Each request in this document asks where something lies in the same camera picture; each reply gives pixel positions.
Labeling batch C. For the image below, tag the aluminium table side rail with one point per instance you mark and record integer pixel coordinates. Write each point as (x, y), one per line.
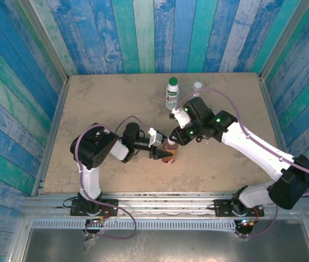
(50, 136)
(271, 103)

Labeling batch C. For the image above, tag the clear plastic bottle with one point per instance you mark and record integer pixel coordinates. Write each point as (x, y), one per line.
(196, 91)

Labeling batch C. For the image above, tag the aluminium corner post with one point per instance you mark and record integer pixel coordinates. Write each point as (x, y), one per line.
(45, 41)
(286, 41)

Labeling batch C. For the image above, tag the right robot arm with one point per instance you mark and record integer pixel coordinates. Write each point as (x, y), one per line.
(252, 147)

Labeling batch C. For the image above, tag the aluminium mounting rail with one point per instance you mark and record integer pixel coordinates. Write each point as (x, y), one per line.
(165, 204)

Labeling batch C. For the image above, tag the steel sheet panel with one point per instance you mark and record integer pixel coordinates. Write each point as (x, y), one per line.
(170, 245)

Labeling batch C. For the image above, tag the orange juice bottle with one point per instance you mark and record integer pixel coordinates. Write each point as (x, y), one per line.
(169, 148)

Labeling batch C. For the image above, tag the green bottle cap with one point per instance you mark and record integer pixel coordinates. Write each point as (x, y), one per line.
(173, 81)

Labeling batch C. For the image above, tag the small circuit board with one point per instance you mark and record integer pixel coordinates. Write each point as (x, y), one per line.
(248, 221)
(97, 221)

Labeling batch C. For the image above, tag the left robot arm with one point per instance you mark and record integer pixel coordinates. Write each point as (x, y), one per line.
(90, 180)

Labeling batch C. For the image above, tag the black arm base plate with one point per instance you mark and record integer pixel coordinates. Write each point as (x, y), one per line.
(222, 207)
(110, 204)

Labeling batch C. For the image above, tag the white plastic bottle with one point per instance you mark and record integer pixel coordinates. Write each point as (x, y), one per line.
(172, 98)

